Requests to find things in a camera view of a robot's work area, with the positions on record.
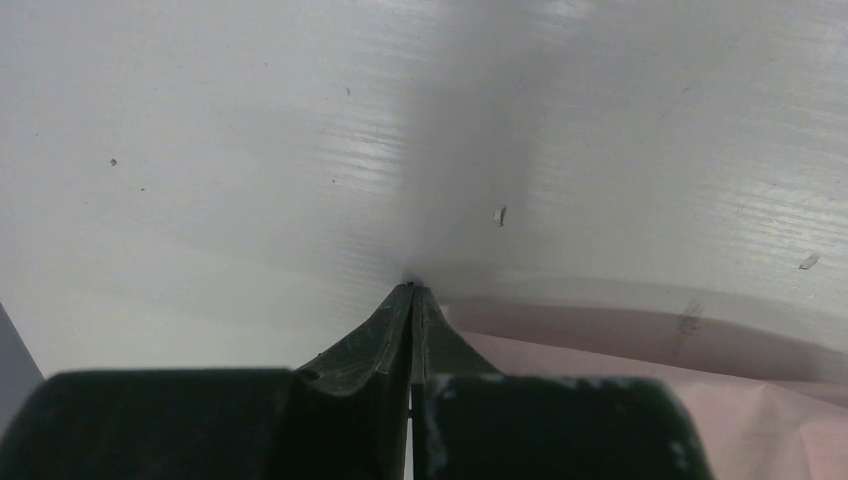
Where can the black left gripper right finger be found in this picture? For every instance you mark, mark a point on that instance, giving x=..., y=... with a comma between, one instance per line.
x=472, y=421

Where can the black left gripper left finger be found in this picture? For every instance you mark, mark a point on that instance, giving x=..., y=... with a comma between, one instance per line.
x=342, y=415

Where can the pink and black umbrella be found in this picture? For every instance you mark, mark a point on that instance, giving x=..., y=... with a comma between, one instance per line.
x=764, y=406

